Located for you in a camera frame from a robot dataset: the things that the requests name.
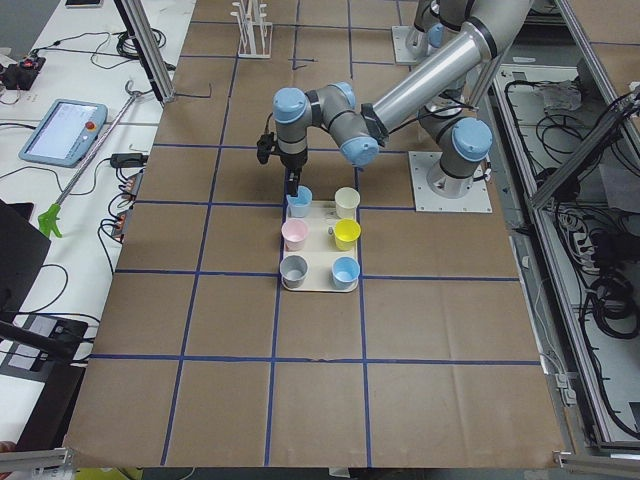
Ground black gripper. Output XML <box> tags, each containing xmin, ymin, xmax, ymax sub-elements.
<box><xmin>279</xmin><ymin>149</ymin><xmax>307</xmax><ymax>194</ymax></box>

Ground light blue plastic cup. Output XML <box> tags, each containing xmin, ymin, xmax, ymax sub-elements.
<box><xmin>286</xmin><ymin>185</ymin><xmax>313</xmax><ymax>218</ymax></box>

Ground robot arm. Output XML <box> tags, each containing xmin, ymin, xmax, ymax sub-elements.
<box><xmin>405</xmin><ymin>0</ymin><xmax>444</xmax><ymax>60</ymax></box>
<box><xmin>258</xmin><ymin>1</ymin><xmax>530</xmax><ymax>196</ymax></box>

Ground pink plastic cup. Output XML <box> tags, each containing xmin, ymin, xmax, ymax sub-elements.
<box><xmin>281</xmin><ymin>218</ymin><xmax>309</xmax><ymax>251</ymax></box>

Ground cream white plastic cup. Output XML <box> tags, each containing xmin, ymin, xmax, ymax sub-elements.
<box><xmin>334</xmin><ymin>187</ymin><xmax>360</xmax><ymax>219</ymax></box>

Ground yellow plastic cup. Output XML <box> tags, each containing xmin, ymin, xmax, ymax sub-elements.
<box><xmin>333</xmin><ymin>218</ymin><xmax>361</xmax><ymax>251</ymax></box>

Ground grey plastic cup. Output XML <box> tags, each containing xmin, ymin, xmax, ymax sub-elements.
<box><xmin>279</xmin><ymin>255</ymin><xmax>309</xmax><ymax>290</ymax></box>

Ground cream plastic tray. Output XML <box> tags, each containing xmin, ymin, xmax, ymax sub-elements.
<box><xmin>281</xmin><ymin>201</ymin><xmax>359</xmax><ymax>293</ymax></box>

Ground black power adapter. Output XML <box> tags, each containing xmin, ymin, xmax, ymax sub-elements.
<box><xmin>109</xmin><ymin>152</ymin><xmax>148</xmax><ymax>169</ymax></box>

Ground blue teach pendant tablet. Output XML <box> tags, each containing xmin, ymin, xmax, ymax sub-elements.
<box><xmin>18</xmin><ymin>99</ymin><xmax>108</xmax><ymax>167</ymax></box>

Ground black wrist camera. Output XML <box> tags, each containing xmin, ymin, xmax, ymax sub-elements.
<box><xmin>256</xmin><ymin>132</ymin><xmax>277</xmax><ymax>165</ymax></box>

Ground white wire cup rack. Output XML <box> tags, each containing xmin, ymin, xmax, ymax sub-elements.
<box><xmin>231</xmin><ymin>0</ymin><xmax>273</xmax><ymax>59</ymax></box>

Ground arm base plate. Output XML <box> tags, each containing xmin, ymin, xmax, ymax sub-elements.
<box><xmin>408</xmin><ymin>151</ymin><xmax>492</xmax><ymax>214</ymax></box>
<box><xmin>391</xmin><ymin>26</ymin><xmax>433</xmax><ymax>66</ymax></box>

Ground green handled reacher grabber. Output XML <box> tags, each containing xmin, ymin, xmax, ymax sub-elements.
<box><xmin>38</xmin><ymin>80</ymin><xmax>150</xmax><ymax>238</ymax></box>

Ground aluminium frame post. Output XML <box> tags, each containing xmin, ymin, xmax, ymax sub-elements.
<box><xmin>114</xmin><ymin>0</ymin><xmax>175</xmax><ymax>105</ymax></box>

